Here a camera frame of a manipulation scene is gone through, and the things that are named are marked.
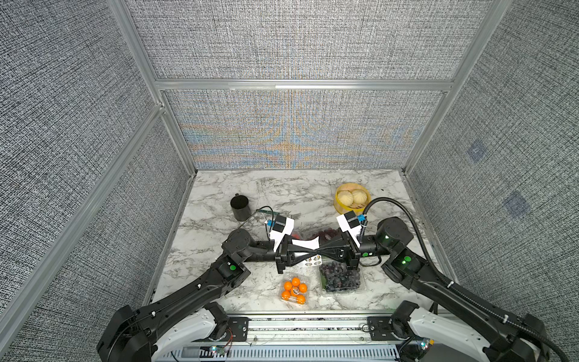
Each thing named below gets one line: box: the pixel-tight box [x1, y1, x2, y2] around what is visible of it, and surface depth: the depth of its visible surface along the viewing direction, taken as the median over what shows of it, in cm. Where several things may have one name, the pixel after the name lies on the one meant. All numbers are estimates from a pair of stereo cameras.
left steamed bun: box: [337, 190, 354, 207], surface depth 102 cm
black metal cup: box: [229, 193, 252, 222], surface depth 99 cm
